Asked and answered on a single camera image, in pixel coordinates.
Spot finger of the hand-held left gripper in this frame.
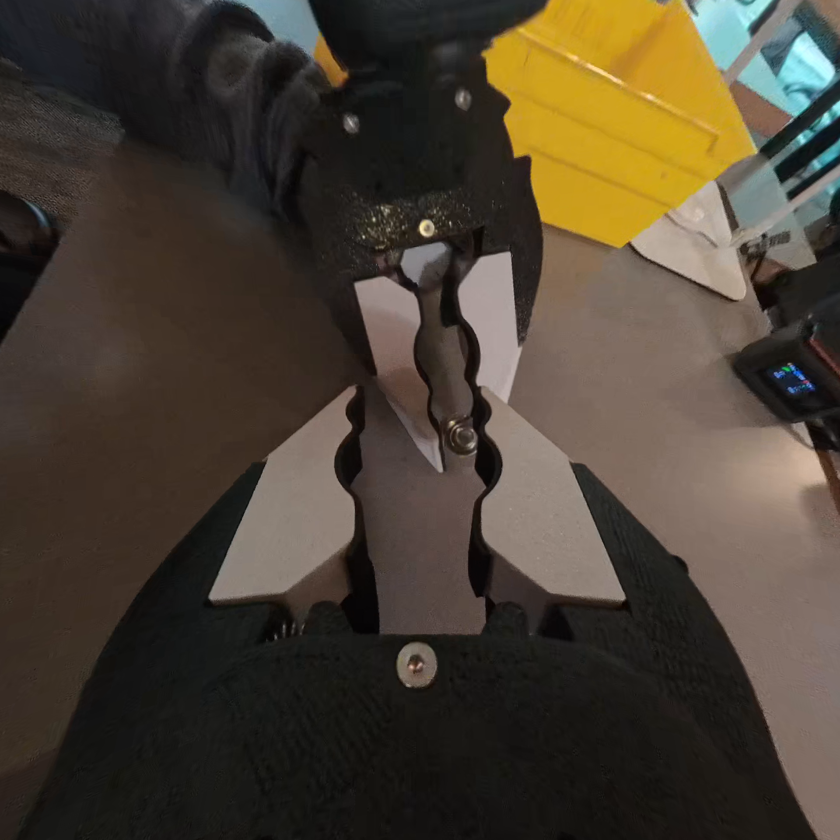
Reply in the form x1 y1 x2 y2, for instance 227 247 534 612
441 249 524 424
353 274 450 475

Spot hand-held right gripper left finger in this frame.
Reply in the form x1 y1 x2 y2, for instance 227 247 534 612
209 385 380 608

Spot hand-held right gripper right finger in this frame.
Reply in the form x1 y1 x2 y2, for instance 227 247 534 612
468 386 626 618

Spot silver hex nut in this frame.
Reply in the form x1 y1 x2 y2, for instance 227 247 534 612
441 415 480 458

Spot person's left forearm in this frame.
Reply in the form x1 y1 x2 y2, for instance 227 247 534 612
0 0 336 221

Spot white stand base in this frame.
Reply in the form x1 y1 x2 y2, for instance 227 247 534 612
630 180 750 303

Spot yellow plastic bin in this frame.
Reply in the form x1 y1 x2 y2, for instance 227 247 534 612
314 0 760 249

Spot black device with display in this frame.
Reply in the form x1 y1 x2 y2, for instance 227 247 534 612
731 315 840 435

